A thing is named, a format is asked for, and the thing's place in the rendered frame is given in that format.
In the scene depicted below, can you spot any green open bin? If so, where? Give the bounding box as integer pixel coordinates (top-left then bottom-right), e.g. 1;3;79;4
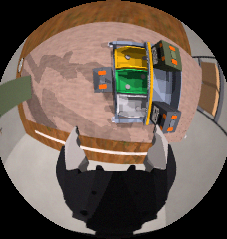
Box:
116;69;148;94

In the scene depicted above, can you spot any yellow open bin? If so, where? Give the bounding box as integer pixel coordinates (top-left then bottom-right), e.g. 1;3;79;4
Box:
114;46;147;71

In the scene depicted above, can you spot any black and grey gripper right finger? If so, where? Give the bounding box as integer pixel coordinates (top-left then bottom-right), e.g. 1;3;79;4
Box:
143;124;176;201

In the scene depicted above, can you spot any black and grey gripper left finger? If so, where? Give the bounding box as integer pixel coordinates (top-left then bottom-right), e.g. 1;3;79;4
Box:
56;126;89;200

